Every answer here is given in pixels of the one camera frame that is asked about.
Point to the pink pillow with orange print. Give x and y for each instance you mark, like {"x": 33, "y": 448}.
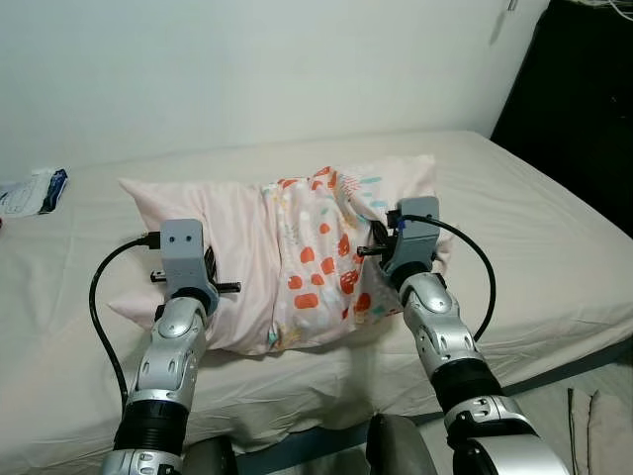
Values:
{"x": 237, "y": 247}

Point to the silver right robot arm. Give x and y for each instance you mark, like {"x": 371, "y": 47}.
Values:
{"x": 440, "y": 332}

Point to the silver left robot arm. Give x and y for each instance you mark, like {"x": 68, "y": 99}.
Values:
{"x": 168, "y": 366}

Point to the bed with cream sheet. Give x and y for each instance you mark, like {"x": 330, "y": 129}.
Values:
{"x": 534, "y": 257}

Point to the grey robot left leg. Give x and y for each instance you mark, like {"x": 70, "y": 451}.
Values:
{"x": 210, "y": 457}

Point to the grey robot leg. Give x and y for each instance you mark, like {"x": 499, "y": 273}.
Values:
{"x": 396, "y": 450}
{"x": 210, "y": 457}

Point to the blue and white packet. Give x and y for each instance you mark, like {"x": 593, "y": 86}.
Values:
{"x": 30, "y": 193}

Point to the grey robot right leg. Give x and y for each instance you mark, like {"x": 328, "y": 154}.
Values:
{"x": 396, "y": 450}

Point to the black wardrobe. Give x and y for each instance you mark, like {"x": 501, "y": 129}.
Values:
{"x": 574, "y": 99}

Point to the beige folded cushion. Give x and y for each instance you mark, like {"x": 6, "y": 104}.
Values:
{"x": 603, "y": 435}

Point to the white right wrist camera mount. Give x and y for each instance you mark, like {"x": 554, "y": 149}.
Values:
{"x": 415, "y": 233}

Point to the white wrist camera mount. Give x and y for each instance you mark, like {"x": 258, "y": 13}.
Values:
{"x": 183, "y": 247}
{"x": 415, "y": 233}

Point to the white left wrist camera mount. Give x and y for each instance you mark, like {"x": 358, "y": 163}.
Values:
{"x": 183, "y": 247}

